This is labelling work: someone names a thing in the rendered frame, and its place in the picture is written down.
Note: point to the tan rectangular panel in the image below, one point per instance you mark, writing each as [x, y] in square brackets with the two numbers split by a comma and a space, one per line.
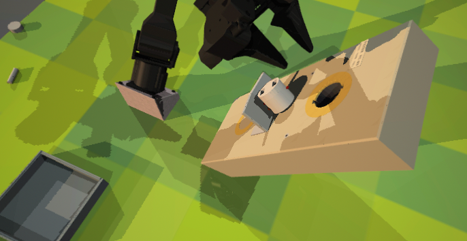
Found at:
[360, 110]

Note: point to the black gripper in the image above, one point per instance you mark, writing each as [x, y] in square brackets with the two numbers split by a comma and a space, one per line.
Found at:
[287, 15]

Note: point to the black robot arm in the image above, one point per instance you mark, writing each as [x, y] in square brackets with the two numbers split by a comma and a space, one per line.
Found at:
[226, 31]

